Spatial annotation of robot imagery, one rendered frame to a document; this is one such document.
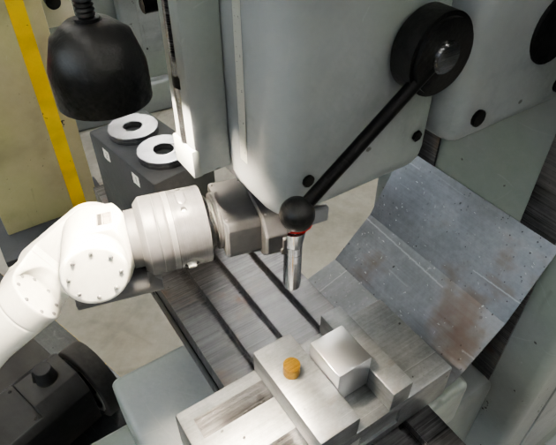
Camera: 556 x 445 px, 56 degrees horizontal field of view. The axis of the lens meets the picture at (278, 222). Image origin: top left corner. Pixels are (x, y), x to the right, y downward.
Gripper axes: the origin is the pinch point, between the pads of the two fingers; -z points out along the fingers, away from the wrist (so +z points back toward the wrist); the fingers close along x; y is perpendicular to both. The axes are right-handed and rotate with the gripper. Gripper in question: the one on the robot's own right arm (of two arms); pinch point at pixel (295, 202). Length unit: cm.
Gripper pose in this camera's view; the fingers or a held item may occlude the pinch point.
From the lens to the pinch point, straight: 62.1
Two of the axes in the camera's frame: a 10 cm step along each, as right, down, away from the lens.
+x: -3.3, -6.2, 7.1
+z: -9.4, 2.2, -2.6
